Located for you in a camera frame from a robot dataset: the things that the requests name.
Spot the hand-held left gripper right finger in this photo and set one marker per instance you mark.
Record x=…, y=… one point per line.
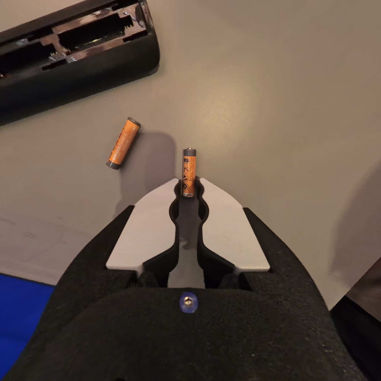
x=235, y=235

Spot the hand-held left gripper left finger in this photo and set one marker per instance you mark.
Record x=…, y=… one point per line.
x=143, y=235

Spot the orange black battery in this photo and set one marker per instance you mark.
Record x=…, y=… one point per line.
x=123, y=143
x=189, y=172

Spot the blue plastic bin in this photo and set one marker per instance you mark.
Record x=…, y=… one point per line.
x=20, y=315

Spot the black remote control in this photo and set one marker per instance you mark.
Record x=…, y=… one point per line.
x=89, y=74

